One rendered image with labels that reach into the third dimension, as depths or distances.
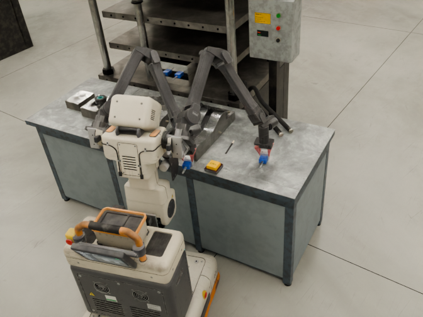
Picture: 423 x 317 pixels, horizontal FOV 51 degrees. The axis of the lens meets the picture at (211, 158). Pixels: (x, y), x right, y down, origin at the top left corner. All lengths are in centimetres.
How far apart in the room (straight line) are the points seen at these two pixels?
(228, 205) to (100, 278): 86
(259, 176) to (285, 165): 18
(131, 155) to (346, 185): 205
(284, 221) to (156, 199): 73
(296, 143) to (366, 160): 136
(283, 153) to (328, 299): 94
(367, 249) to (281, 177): 102
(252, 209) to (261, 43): 112
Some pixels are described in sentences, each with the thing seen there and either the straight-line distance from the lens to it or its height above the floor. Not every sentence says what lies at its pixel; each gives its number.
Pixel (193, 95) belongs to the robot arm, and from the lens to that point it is 216.
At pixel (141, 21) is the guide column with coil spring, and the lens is 339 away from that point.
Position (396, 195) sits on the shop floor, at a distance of 367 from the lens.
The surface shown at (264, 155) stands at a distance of 253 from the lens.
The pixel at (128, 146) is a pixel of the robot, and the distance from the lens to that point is 209.
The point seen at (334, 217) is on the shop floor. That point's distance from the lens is 339.
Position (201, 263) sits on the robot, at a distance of 271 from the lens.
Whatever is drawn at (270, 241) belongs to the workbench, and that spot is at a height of 36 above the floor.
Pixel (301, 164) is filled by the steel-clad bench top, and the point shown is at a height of 80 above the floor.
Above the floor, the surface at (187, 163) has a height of 84.
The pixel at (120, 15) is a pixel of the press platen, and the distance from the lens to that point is 355.
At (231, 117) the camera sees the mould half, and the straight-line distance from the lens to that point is 287.
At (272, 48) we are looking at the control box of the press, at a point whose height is 115.
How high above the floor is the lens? 235
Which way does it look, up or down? 37 degrees down
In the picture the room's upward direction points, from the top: 5 degrees counter-clockwise
